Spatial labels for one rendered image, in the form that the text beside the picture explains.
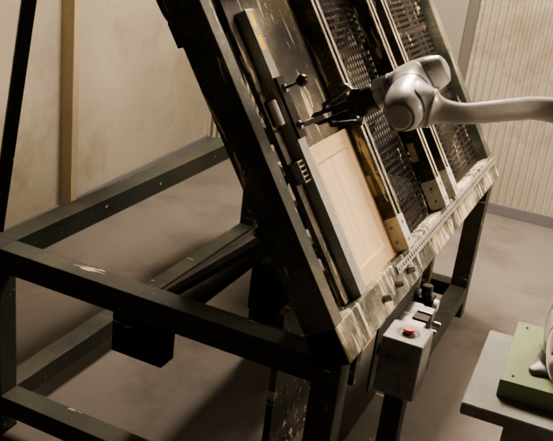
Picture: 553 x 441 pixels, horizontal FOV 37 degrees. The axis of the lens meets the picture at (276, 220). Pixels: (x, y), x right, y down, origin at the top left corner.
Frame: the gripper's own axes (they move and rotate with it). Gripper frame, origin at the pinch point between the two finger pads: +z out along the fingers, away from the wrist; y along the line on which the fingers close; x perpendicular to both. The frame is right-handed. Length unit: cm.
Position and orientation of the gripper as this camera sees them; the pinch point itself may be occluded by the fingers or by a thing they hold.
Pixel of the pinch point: (315, 119)
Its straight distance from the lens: 243.9
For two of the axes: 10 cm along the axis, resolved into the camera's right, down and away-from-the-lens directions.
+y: 3.8, 9.2, 1.3
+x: 4.2, -3.0, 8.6
